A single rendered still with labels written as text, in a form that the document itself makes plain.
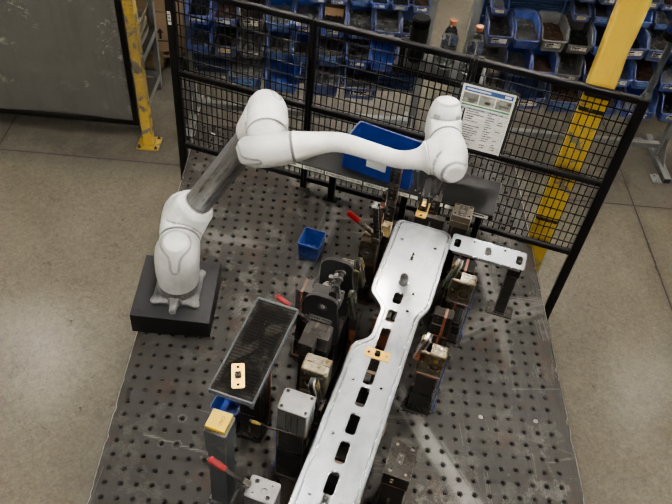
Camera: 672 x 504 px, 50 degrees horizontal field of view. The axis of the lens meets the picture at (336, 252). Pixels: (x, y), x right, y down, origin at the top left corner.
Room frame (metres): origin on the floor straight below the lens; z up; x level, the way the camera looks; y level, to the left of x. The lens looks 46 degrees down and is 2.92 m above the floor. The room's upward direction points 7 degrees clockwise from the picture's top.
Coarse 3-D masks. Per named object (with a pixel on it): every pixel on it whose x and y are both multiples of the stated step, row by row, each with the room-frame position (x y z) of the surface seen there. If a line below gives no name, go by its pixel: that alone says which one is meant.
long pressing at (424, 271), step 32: (416, 224) 2.06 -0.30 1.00; (384, 256) 1.86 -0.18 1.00; (416, 256) 1.89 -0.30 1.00; (384, 288) 1.71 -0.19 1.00; (416, 288) 1.73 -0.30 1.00; (384, 320) 1.56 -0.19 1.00; (416, 320) 1.58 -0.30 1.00; (352, 352) 1.41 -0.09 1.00; (352, 384) 1.29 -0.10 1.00; (384, 384) 1.30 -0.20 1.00; (384, 416) 1.19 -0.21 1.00; (320, 448) 1.05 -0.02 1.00; (352, 448) 1.07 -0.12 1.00; (320, 480) 0.95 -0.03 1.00; (352, 480) 0.97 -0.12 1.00
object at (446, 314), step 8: (440, 312) 1.64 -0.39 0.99; (448, 312) 1.64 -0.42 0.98; (432, 320) 1.63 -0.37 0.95; (440, 320) 1.62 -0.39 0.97; (448, 320) 1.61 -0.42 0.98; (432, 328) 1.62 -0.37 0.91; (440, 328) 1.61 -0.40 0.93; (448, 328) 1.61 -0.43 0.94; (440, 336) 1.61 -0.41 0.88; (448, 336) 1.62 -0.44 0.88; (440, 344) 1.62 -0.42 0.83
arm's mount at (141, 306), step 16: (144, 272) 1.81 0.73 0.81; (208, 272) 1.86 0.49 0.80; (144, 288) 1.74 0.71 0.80; (208, 288) 1.78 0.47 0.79; (144, 304) 1.67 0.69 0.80; (160, 304) 1.68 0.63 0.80; (208, 304) 1.71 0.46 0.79; (144, 320) 1.61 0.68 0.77; (160, 320) 1.62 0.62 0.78; (176, 320) 1.62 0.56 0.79; (192, 320) 1.63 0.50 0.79; (208, 320) 1.64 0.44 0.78; (208, 336) 1.62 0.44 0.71
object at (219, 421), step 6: (210, 414) 1.03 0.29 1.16; (216, 414) 1.03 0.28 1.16; (222, 414) 1.03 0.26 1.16; (228, 414) 1.04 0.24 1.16; (210, 420) 1.01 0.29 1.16; (216, 420) 1.01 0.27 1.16; (222, 420) 1.02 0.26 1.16; (228, 420) 1.02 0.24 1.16; (210, 426) 0.99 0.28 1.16; (216, 426) 1.00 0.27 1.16; (222, 426) 1.00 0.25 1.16; (228, 426) 1.00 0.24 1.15; (222, 432) 0.98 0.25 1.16
